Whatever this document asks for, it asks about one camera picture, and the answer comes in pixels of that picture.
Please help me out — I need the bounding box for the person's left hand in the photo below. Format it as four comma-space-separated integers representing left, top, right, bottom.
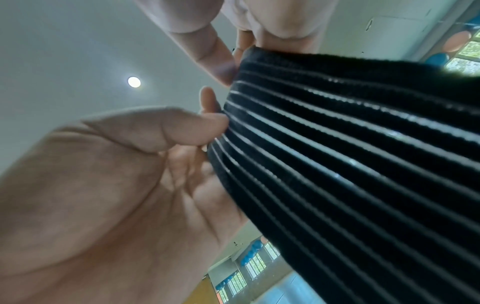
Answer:
133, 0, 340, 88

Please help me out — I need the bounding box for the person's right hand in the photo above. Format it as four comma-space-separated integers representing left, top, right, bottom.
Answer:
0, 86, 249, 304

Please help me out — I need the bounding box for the black white-striped knit fabric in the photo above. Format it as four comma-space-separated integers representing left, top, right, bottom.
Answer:
207, 46, 480, 304

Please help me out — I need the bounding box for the blue balloon cluster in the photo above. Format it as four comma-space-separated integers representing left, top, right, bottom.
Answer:
214, 277, 236, 292
239, 239, 264, 267

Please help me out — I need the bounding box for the grilled glass window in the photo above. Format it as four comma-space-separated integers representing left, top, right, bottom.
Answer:
213, 236, 282, 304
420, 12, 480, 76

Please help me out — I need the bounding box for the orange balloon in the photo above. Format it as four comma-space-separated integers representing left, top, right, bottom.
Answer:
442, 30, 473, 54

